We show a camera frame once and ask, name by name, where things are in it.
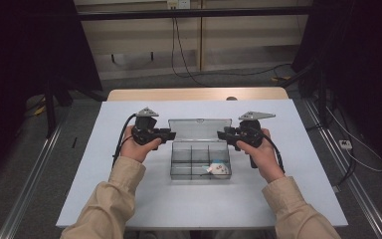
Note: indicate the light wooden table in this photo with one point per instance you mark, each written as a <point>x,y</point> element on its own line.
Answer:
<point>179,94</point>

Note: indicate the white wall socket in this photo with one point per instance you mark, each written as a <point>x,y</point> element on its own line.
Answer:
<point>178,4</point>

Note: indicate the white plush toy blue cap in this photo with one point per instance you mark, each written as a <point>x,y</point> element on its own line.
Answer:
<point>219,168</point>

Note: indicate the dark table grommet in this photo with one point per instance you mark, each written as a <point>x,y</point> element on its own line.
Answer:
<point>231,98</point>

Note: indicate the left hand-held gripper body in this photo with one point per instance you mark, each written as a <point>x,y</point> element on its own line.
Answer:
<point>144,131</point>

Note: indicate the black curtain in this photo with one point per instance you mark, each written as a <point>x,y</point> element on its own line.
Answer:
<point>364,66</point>
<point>20,66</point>

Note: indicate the black metal stand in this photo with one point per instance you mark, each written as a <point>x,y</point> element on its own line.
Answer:
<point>49,113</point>

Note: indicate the person's right hand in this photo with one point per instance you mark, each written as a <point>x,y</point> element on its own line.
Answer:
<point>265,159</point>

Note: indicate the black horizontal metal bar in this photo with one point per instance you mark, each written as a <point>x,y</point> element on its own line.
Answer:
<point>195,13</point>

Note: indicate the white power strip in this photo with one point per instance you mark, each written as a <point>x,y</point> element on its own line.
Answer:
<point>345,144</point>

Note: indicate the clear plastic compartment box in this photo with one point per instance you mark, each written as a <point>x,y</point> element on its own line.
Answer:
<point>192,159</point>

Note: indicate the aluminium floor rail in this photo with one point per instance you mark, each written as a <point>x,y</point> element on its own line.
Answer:
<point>354,182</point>
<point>30,179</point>

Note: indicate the yellow floor tape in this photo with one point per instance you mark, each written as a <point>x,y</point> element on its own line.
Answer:
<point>39,110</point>

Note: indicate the white table cover sheet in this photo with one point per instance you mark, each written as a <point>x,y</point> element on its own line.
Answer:
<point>305,159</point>

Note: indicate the person's left hand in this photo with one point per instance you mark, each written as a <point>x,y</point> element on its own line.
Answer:
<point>134,151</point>

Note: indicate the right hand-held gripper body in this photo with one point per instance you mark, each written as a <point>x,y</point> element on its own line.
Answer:
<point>250,132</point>

